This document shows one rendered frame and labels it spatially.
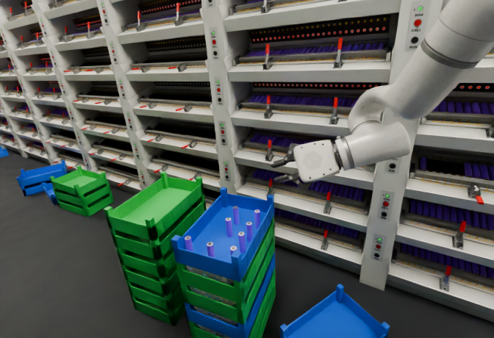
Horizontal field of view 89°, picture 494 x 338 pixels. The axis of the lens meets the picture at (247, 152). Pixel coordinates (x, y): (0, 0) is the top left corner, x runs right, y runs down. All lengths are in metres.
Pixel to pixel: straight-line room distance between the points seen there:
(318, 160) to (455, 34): 0.35
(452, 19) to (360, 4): 0.45
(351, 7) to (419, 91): 0.46
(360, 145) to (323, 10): 0.48
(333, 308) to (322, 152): 0.70
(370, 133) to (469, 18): 0.29
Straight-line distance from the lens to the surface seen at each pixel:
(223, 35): 1.11
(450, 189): 1.04
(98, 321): 1.31
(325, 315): 1.16
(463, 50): 0.51
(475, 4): 0.49
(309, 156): 0.67
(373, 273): 1.25
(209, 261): 0.71
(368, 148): 0.65
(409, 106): 0.56
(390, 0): 0.91
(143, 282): 1.09
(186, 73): 1.26
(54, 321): 1.40
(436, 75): 0.53
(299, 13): 0.97
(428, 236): 1.13
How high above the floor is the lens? 0.93
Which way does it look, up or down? 22 degrees down
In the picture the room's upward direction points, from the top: 3 degrees counter-clockwise
